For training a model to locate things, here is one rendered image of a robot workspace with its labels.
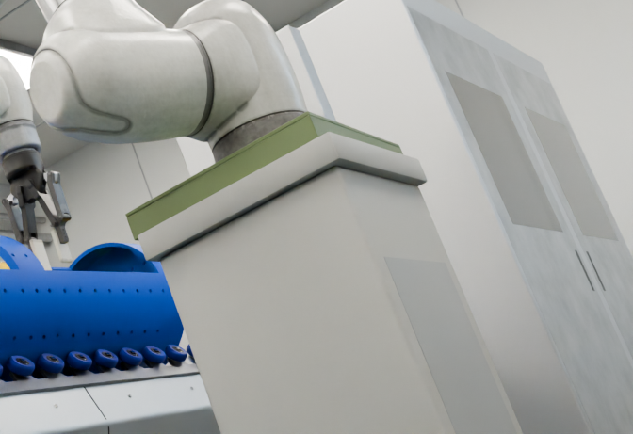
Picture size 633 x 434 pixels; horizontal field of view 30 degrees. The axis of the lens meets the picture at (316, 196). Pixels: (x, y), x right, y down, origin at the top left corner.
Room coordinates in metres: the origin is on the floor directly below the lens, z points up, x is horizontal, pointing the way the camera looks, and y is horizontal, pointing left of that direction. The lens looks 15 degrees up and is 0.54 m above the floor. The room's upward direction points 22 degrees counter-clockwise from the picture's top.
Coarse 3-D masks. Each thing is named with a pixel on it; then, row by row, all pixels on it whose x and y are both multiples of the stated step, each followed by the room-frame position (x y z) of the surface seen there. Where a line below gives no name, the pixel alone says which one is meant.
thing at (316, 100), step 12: (288, 36) 2.72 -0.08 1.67; (300, 36) 2.76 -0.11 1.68; (288, 48) 2.72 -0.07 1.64; (300, 48) 2.73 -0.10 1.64; (300, 60) 2.72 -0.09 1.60; (300, 72) 2.72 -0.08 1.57; (312, 72) 2.74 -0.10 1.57; (300, 84) 2.73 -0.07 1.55; (312, 84) 2.72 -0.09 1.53; (312, 96) 2.72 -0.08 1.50; (324, 96) 2.76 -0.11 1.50; (312, 108) 2.72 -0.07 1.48; (324, 108) 2.73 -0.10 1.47
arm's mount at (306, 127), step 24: (312, 120) 1.47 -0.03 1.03; (264, 144) 1.49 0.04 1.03; (288, 144) 1.48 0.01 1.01; (384, 144) 1.69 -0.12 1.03; (216, 168) 1.52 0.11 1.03; (240, 168) 1.51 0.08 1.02; (168, 192) 1.55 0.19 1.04; (192, 192) 1.54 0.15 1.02; (216, 192) 1.53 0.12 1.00; (144, 216) 1.57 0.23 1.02; (168, 216) 1.56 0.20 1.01
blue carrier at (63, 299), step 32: (0, 256) 1.91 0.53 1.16; (32, 256) 1.95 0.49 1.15; (96, 256) 2.36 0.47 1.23; (128, 256) 2.35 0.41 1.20; (0, 288) 1.84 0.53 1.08; (32, 288) 1.91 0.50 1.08; (64, 288) 1.98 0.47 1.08; (96, 288) 2.06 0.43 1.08; (128, 288) 2.15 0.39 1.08; (160, 288) 2.25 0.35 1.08; (0, 320) 1.83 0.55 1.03; (32, 320) 1.91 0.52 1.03; (64, 320) 1.98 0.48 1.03; (96, 320) 2.06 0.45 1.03; (128, 320) 2.15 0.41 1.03; (160, 320) 2.25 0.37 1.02; (0, 352) 1.86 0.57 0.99; (32, 352) 1.93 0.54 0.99; (64, 352) 2.01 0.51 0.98
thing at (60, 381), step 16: (112, 368) 2.11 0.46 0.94; (128, 368) 2.14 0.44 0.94; (144, 368) 2.18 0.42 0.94; (160, 368) 2.22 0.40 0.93; (176, 368) 2.27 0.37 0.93; (192, 368) 2.31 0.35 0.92; (0, 384) 1.82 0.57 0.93; (16, 384) 1.85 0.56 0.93; (32, 384) 1.88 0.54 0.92; (48, 384) 1.91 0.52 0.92; (64, 384) 1.94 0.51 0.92; (80, 384) 1.98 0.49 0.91; (96, 384) 2.02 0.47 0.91
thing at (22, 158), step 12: (12, 156) 2.10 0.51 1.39; (24, 156) 2.10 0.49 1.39; (36, 156) 2.12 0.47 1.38; (12, 168) 2.10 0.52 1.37; (24, 168) 2.10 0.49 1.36; (36, 168) 2.11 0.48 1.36; (12, 180) 2.13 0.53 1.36; (24, 180) 2.12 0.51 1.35; (36, 180) 2.11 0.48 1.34; (12, 192) 2.14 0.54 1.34; (24, 192) 2.13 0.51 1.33
